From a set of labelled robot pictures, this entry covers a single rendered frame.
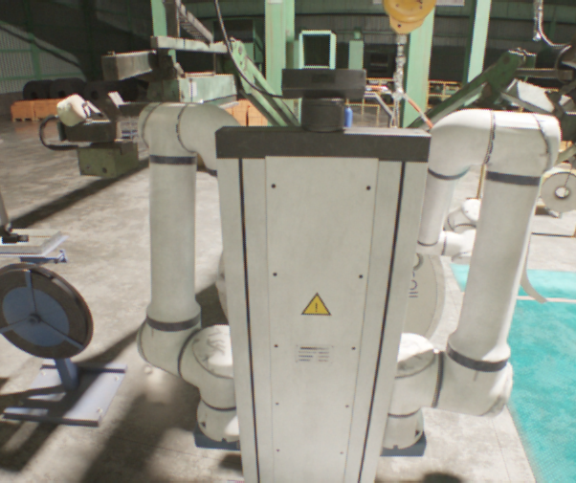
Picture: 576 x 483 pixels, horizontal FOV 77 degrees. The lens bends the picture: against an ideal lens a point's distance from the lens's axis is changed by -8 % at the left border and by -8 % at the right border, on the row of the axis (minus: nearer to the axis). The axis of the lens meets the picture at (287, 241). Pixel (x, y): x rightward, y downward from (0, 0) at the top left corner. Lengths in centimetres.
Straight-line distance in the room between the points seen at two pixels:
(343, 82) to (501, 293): 59
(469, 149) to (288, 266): 46
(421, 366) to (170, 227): 70
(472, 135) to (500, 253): 26
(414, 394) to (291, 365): 36
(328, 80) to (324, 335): 46
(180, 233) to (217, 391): 41
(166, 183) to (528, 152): 80
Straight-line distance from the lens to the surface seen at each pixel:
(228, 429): 115
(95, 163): 179
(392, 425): 114
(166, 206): 99
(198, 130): 91
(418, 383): 104
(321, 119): 61
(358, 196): 65
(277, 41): 648
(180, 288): 106
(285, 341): 80
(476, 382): 104
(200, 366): 104
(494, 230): 93
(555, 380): 319
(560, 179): 179
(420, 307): 208
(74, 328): 243
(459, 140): 89
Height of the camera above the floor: 187
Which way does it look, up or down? 25 degrees down
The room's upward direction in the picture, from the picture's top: straight up
